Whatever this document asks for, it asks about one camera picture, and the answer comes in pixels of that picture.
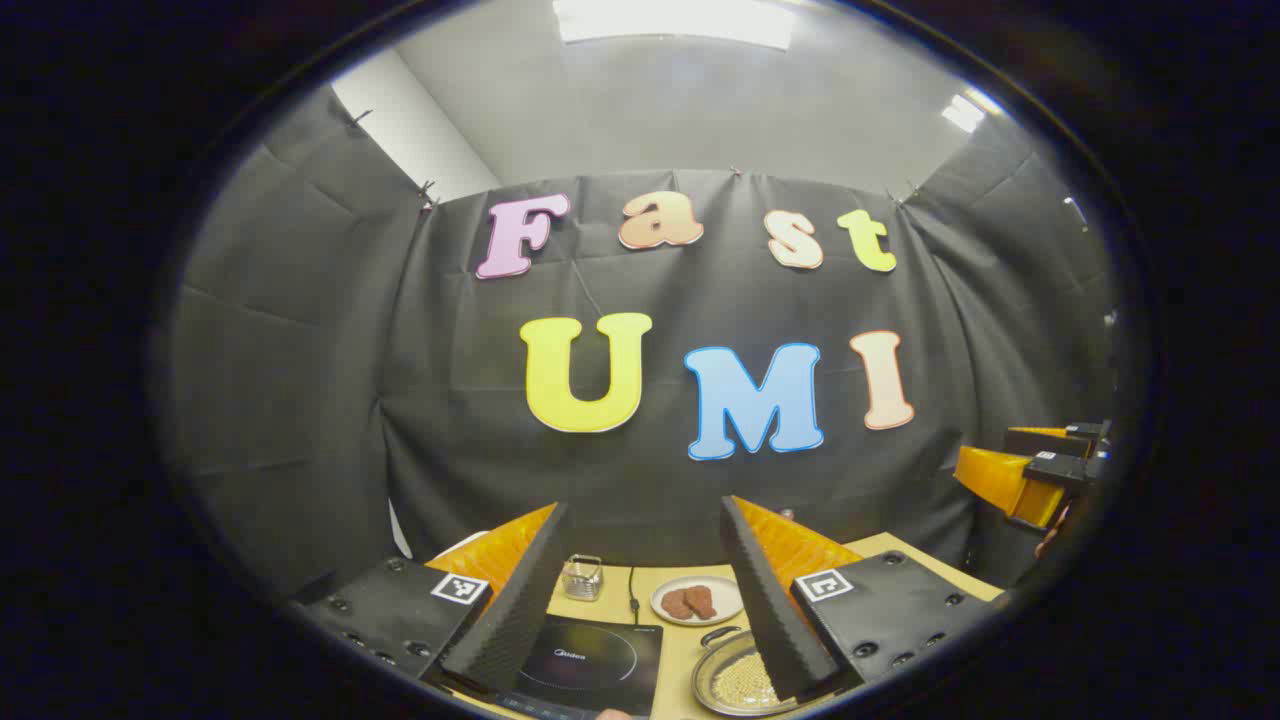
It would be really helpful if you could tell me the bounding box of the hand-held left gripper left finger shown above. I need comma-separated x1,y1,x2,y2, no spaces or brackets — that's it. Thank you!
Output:
290,502,573,701

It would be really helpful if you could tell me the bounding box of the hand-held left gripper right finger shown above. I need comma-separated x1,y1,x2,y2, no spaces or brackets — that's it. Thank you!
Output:
720,495,1006,703

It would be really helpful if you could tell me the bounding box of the stainless steel pot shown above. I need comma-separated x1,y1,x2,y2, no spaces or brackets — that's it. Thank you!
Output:
690,626,801,718

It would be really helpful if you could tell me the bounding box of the black induction cooktop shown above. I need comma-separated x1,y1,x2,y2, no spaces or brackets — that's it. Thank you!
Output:
495,614,664,720

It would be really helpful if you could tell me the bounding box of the white round plate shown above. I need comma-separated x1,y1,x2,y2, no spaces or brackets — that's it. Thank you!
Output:
650,575,746,627

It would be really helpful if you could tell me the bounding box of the pile of soybeans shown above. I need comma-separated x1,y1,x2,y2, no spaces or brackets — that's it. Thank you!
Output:
710,650,781,709

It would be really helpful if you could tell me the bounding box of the black backdrop cloth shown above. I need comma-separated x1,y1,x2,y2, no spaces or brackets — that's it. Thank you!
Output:
165,85,1121,601

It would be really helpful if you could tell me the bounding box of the small ceiling light panel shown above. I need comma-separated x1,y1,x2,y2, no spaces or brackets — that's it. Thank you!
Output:
940,92,989,134

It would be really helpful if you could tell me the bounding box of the large ceiling light panel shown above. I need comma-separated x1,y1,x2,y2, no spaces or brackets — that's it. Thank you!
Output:
553,0,798,49

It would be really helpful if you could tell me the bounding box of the metal wire basket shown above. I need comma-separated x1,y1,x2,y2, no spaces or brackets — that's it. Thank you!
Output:
560,554,604,602

